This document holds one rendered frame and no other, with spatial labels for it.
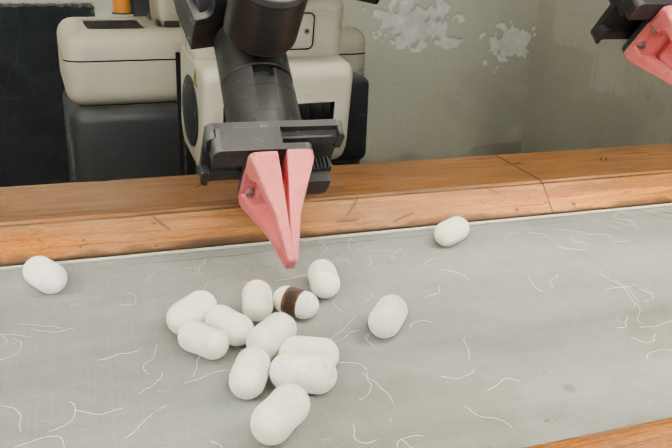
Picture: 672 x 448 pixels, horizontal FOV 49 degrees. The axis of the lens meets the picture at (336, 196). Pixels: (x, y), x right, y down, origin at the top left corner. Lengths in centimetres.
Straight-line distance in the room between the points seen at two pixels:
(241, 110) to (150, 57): 75
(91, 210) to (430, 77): 230
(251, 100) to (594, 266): 29
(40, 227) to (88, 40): 72
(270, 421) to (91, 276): 23
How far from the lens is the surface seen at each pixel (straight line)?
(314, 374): 40
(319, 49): 109
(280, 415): 37
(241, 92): 56
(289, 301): 48
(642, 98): 262
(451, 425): 40
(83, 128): 130
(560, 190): 72
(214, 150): 52
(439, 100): 286
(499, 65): 298
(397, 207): 64
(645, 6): 72
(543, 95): 301
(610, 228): 69
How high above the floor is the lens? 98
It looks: 20 degrees down
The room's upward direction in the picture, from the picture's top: 2 degrees clockwise
